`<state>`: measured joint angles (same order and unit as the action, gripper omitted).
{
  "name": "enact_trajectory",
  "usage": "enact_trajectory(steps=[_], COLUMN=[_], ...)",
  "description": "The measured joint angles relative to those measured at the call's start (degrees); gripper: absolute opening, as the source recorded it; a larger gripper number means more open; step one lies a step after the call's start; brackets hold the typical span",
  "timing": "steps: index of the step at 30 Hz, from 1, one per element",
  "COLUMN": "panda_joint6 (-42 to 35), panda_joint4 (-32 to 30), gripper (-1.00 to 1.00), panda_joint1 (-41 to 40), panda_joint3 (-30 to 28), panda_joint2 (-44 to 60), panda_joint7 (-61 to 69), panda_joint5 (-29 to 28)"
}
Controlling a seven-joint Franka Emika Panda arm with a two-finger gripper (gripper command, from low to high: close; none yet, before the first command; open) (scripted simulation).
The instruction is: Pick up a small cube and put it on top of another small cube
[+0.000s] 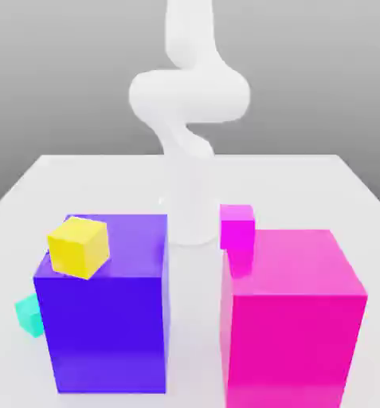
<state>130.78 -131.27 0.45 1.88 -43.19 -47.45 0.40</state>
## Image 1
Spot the small turquoise cube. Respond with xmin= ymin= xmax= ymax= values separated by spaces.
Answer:
xmin=14 ymin=293 xmax=45 ymax=339

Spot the large pink box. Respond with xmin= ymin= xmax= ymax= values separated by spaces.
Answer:
xmin=220 ymin=228 xmax=369 ymax=408

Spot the small magenta cube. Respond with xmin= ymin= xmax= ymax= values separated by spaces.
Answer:
xmin=219 ymin=203 xmax=257 ymax=252

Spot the large purple box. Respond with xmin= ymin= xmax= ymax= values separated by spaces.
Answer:
xmin=32 ymin=213 xmax=170 ymax=395

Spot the small yellow cube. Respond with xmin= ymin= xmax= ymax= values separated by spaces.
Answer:
xmin=46 ymin=216 xmax=111 ymax=281

